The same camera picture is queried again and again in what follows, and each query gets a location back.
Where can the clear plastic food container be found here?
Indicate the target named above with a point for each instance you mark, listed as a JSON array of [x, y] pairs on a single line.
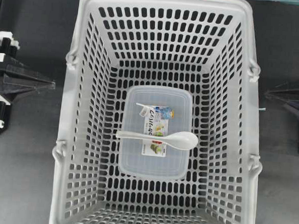
[[148, 159]]

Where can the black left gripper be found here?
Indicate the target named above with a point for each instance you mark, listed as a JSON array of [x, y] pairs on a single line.
[[12, 89]]

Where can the grey plastic shopping basket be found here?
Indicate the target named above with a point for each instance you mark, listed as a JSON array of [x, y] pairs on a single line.
[[205, 47]]

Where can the white chinese soup spoon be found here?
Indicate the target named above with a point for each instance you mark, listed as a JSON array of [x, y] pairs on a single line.
[[181, 140]]

